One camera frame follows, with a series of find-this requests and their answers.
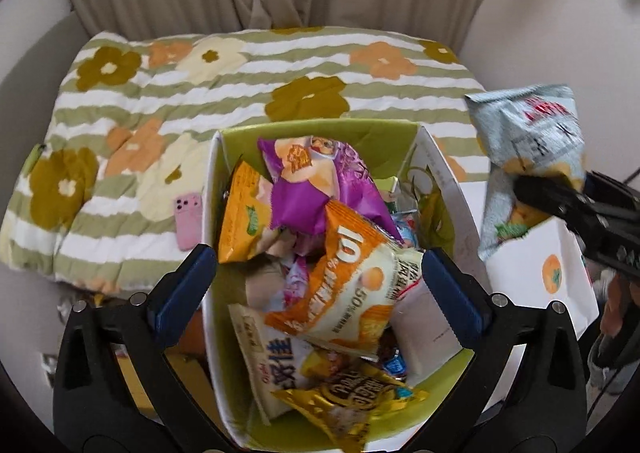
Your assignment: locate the small yellow snack packet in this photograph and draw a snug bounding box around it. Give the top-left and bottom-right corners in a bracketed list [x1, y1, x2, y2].
[299, 348, 352, 380]

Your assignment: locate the grey patterned cloth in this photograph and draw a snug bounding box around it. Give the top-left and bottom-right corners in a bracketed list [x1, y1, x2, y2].
[587, 328, 634, 391]

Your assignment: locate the white snack bag blue print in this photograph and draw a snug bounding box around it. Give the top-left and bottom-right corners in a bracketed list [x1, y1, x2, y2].
[228, 303, 322, 427]

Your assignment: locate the pale blue snack bag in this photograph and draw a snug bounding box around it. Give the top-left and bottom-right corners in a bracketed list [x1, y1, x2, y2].
[465, 83, 589, 262]

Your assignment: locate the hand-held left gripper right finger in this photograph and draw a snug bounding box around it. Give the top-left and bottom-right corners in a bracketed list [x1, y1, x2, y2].
[400, 248, 589, 453]

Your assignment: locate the orange and white snack bag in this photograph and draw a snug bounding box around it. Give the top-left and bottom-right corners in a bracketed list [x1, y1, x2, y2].
[264, 200, 427, 355]

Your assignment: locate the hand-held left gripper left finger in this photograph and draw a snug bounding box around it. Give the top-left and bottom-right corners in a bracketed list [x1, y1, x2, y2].
[52, 243, 236, 453]

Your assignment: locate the white box with orange print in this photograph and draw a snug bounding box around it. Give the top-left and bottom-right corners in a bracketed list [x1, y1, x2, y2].
[460, 178, 601, 340]

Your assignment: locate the purple snack bag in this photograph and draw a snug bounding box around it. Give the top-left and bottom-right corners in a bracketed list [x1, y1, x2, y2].
[257, 135, 403, 240]

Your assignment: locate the white snack bag black print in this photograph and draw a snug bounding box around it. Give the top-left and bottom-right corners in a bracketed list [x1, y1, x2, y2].
[394, 248, 427, 305]

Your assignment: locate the green-lined cardboard box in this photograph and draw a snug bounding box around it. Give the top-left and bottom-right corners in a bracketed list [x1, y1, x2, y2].
[200, 119, 493, 453]

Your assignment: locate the small green object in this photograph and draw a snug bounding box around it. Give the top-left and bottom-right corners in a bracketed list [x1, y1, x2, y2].
[22, 143, 47, 174]

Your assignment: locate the floral striped blanket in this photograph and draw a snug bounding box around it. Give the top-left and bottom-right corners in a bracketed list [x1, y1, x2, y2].
[0, 25, 493, 296]

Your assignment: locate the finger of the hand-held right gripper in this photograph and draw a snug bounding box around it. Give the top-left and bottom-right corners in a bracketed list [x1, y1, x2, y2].
[514, 175, 602, 235]

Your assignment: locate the lilac snack packet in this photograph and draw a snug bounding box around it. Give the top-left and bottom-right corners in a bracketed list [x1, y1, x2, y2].
[281, 254, 311, 307]

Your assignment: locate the gold snack bag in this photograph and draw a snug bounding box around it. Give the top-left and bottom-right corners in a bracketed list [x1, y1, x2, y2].
[272, 360, 431, 453]

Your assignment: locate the person's right hand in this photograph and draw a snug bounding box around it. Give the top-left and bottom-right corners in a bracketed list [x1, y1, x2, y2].
[600, 278, 640, 339]

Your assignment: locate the light blue packet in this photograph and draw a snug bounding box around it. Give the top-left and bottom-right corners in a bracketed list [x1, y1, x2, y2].
[394, 212, 420, 250]

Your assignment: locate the pink phone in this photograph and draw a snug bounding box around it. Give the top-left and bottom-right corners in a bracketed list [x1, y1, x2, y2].
[173, 191, 205, 252]

